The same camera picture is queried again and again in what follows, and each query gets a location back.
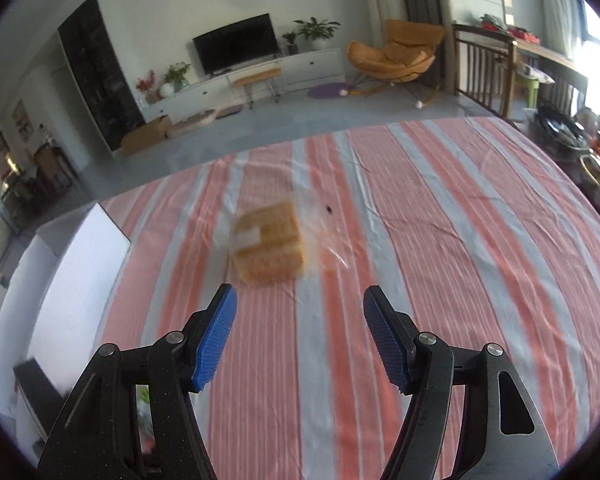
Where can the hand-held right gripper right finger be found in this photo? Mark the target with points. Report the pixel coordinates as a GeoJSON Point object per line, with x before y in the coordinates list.
{"type": "Point", "coordinates": [386, 340]}

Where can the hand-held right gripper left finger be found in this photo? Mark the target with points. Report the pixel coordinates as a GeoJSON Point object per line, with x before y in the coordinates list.
{"type": "Point", "coordinates": [215, 340]}

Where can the bagged sliced bread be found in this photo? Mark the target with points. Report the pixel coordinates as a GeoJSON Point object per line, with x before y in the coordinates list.
{"type": "Point", "coordinates": [270, 245]}

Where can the white cardboard box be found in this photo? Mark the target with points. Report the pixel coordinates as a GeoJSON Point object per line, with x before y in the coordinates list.
{"type": "Point", "coordinates": [75, 280]}

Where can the small black object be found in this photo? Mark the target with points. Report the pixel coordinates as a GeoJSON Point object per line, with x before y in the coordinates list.
{"type": "Point", "coordinates": [328, 208]}

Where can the brown cardboard box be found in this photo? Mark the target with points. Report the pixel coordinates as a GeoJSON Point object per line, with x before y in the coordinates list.
{"type": "Point", "coordinates": [145, 137]}

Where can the wooden dining chair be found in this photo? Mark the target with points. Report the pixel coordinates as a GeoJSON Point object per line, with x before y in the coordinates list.
{"type": "Point", "coordinates": [55, 170]}

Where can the purple round mat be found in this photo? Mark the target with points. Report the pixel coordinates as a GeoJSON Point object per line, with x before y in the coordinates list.
{"type": "Point", "coordinates": [325, 91]}

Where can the red flower arrangement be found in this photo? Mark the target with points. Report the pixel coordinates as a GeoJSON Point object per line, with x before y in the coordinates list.
{"type": "Point", "coordinates": [147, 87]}

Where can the plant in white vase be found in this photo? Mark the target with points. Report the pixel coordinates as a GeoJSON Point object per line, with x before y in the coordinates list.
{"type": "Point", "coordinates": [176, 77]}

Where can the wooden stool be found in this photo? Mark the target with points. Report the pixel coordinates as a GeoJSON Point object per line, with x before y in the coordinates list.
{"type": "Point", "coordinates": [255, 77]}

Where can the pile of kitchen clutter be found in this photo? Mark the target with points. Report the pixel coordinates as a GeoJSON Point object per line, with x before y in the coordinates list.
{"type": "Point", "coordinates": [575, 140]}

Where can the white TV cabinet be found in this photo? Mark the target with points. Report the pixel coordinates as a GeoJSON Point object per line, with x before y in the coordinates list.
{"type": "Point", "coordinates": [305, 67]}

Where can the orange armchair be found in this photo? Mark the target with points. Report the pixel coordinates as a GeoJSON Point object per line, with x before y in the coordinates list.
{"type": "Point", "coordinates": [395, 55]}

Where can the black display cabinet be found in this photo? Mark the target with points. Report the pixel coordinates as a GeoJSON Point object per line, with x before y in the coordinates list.
{"type": "Point", "coordinates": [97, 70]}

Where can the green plastic stool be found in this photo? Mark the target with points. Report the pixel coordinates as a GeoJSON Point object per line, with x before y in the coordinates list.
{"type": "Point", "coordinates": [535, 85]}

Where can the black television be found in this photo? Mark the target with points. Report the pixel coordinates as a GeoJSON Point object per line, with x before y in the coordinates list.
{"type": "Point", "coordinates": [232, 42]}

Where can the small potted plant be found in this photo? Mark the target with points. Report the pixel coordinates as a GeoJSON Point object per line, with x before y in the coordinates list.
{"type": "Point", "coordinates": [291, 42]}

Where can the large potted plant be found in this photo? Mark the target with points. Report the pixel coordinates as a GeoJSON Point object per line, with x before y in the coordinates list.
{"type": "Point", "coordinates": [317, 30]}

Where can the grey curtain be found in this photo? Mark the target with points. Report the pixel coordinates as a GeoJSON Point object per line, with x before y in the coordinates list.
{"type": "Point", "coordinates": [425, 10]}

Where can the white curtain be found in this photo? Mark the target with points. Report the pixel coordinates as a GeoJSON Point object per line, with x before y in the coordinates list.
{"type": "Point", "coordinates": [555, 5]}

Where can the wall poster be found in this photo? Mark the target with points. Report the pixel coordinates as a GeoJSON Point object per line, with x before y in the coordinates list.
{"type": "Point", "coordinates": [23, 120]}

